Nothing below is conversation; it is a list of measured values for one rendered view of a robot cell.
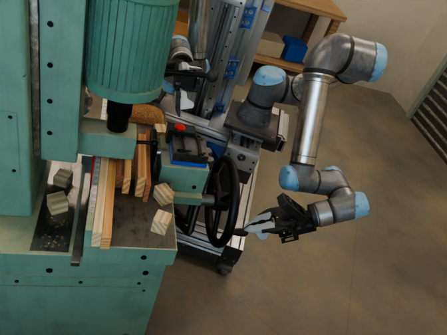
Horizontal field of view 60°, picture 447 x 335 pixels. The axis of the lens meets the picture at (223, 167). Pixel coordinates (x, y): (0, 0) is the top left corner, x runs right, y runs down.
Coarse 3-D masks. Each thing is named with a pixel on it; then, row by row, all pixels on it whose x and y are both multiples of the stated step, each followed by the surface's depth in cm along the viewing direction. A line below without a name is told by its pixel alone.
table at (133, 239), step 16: (144, 128) 123; (128, 192) 100; (176, 192) 109; (128, 208) 96; (144, 208) 97; (160, 208) 99; (112, 224) 91; (128, 224) 92; (144, 224) 93; (112, 240) 87; (128, 240) 88; (144, 240) 90; (160, 240) 91; (176, 240) 93; (96, 256) 87; (112, 256) 88; (128, 256) 89; (144, 256) 89; (160, 256) 91
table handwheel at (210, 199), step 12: (228, 156) 118; (216, 168) 126; (228, 168) 112; (216, 180) 126; (216, 192) 119; (204, 204) 118; (216, 204) 117; (228, 204) 118; (216, 216) 121; (228, 216) 108; (216, 228) 122; (228, 228) 108; (216, 240) 117; (228, 240) 111
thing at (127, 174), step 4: (124, 160) 101; (128, 160) 101; (124, 164) 100; (128, 164) 100; (124, 168) 98; (128, 168) 99; (124, 172) 97; (128, 172) 98; (124, 176) 96; (128, 176) 96; (124, 180) 96; (128, 180) 96; (124, 184) 97; (128, 184) 97; (124, 188) 98; (128, 188) 98; (124, 192) 99
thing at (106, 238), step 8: (112, 168) 99; (112, 176) 97; (112, 184) 95; (112, 192) 93; (112, 200) 91; (104, 208) 88; (112, 208) 89; (104, 216) 87; (104, 224) 85; (104, 232) 83; (104, 240) 83; (104, 248) 85
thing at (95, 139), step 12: (84, 120) 96; (96, 120) 97; (84, 132) 92; (96, 132) 93; (108, 132) 95; (132, 132) 97; (84, 144) 94; (96, 144) 95; (108, 144) 95; (120, 144) 96; (132, 144) 97; (108, 156) 98; (120, 156) 98; (132, 156) 99
